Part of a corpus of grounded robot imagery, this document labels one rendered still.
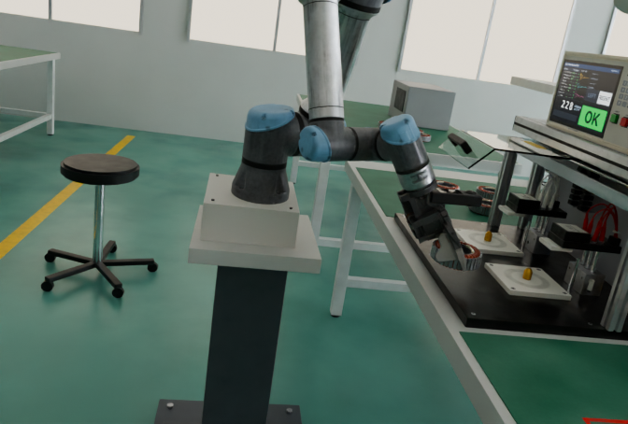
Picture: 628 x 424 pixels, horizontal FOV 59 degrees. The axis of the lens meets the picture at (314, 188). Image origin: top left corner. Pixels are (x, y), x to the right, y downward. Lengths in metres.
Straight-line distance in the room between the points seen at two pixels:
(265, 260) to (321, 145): 0.36
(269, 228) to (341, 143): 0.33
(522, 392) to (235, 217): 0.74
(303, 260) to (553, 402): 0.63
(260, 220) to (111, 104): 4.87
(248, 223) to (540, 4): 5.50
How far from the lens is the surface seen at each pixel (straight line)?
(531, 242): 1.68
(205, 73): 5.93
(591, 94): 1.55
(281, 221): 1.37
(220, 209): 1.36
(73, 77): 6.21
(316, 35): 1.19
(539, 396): 1.06
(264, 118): 1.35
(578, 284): 1.48
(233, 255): 1.34
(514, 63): 6.47
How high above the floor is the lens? 1.28
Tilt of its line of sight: 16 degrees down
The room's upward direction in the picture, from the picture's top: 8 degrees clockwise
